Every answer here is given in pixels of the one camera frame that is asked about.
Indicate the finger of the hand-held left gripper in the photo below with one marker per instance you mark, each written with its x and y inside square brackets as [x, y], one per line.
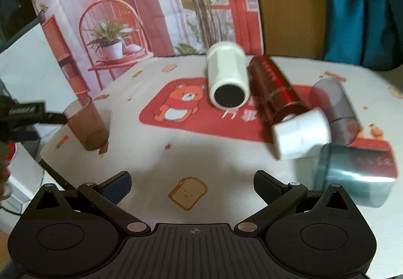
[55, 118]

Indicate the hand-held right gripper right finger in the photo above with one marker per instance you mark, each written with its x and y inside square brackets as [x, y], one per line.
[267, 188]

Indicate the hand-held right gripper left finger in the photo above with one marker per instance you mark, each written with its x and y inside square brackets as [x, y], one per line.
[118, 187]

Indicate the brown transparent cup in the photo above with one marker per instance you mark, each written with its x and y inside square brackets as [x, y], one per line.
[86, 126]

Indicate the short white cup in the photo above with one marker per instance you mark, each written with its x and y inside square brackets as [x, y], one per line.
[300, 134]

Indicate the teal transparent cup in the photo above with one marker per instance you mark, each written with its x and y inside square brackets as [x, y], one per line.
[352, 175]

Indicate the grey transparent cup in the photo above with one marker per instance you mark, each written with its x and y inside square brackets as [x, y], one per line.
[337, 103]

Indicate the tall white cup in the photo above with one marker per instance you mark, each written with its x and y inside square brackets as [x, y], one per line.
[227, 77]

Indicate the printed tablecloth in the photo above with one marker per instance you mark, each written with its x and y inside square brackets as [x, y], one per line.
[141, 156]

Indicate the dark red bottle white cap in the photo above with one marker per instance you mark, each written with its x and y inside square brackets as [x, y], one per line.
[274, 87]

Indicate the printed backdrop cloth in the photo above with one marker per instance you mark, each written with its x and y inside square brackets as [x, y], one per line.
[157, 14]

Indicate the teal curtain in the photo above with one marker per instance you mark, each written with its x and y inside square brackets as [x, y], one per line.
[362, 8]

